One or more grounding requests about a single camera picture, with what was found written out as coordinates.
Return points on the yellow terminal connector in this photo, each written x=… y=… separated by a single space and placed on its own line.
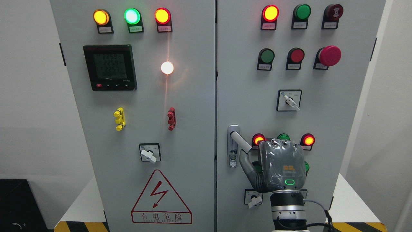
x=119 y=119

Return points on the white rotary switch left door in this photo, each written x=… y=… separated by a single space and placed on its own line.
x=150 y=152

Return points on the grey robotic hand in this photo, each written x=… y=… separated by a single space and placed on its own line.
x=282 y=164

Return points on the green lit indicator light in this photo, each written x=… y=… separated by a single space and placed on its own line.
x=134 y=20

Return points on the black digital power meter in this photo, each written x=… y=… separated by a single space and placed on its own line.
x=111 y=67

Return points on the red electrical danger warning sign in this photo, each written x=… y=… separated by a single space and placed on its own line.
x=159 y=203

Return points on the red lit indicator lower left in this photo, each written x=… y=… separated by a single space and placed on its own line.
x=256 y=139

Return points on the red lit indicator lower right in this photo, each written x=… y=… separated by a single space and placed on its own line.
x=307 y=141

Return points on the red push button upper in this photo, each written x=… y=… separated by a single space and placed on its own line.
x=294 y=59

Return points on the green indicator light right top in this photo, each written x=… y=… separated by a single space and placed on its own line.
x=300 y=17

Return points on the white rotary switch lower right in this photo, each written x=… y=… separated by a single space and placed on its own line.
x=252 y=198

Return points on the dark red buzzer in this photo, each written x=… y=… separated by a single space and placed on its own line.
x=331 y=16

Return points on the green push button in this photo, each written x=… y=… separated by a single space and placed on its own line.
x=257 y=166
x=265 y=59
x=307 y=167

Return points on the yellow indicator light top left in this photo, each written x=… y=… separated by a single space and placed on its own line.
x=103 y=21

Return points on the white platform with hazard stripes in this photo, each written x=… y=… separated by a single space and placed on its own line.
x=348 y=211

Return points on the red-yellow indicator light left door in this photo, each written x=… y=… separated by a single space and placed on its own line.
x=163 y=20

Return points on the white glowing indicator light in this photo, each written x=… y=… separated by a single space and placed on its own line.
x=167 y=67

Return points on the white rotary switch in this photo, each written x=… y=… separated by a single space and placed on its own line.
x=289 y=100
x=252 y=198

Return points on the black box lower left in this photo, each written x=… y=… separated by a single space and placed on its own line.
x=18 y=208

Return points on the green push button upper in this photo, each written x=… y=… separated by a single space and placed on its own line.
x=265 y=59

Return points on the grey electrical cabinet right door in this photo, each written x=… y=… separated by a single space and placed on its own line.
x=248 y=97

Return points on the green indicator lower middle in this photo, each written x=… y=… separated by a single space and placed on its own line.
x=283 y=136

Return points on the black rotary knob switch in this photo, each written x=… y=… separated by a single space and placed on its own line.
x=304 y=192

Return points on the grey electrical cabinet left door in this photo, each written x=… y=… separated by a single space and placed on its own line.
x=187 y=152

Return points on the red-yellow indicator light right top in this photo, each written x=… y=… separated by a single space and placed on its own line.
x=269 y=17

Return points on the red emergency stop mushroom button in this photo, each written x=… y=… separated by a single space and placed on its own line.
x=326 y=57

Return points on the grey electrical cabinet door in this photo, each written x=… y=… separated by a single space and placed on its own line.
x=187 y=152
x=248 y=97

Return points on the red terminal connector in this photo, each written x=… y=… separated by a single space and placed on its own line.
x=171 y=118

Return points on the white rotary switch upper right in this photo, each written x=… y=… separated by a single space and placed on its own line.
x=289 y=100

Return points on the red lit indicator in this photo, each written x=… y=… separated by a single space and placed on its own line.
x=256 y=139
x=307 y=141

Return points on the silver door handle lock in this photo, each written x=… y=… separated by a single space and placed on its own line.
x=235 y=144

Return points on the green push button lower left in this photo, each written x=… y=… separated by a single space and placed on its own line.
x=257 y=166

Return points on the green push button lower right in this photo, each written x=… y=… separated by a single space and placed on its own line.
x=307 y=167

